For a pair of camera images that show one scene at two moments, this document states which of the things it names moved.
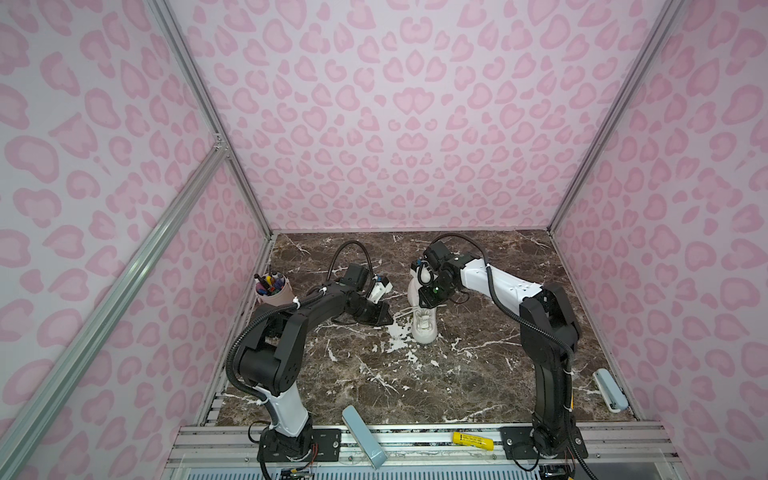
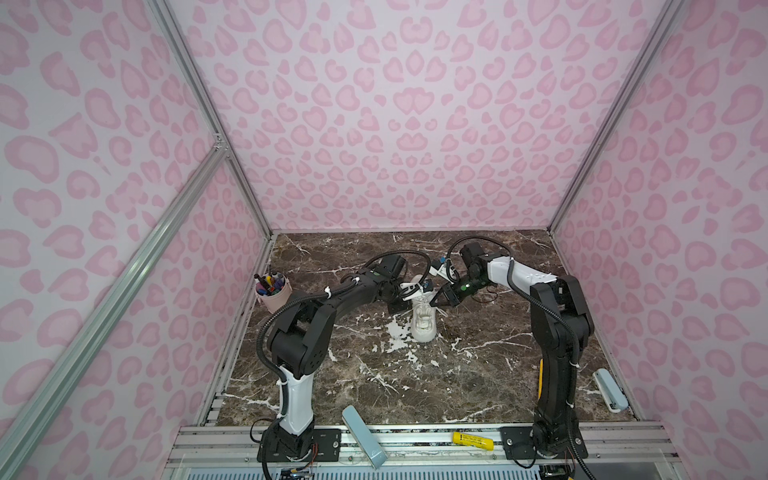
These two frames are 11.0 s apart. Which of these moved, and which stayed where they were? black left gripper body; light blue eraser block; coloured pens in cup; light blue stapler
Moved: black left gripper body
Stayed: coloured pens in cup; light blue eraser block; light blue stapler
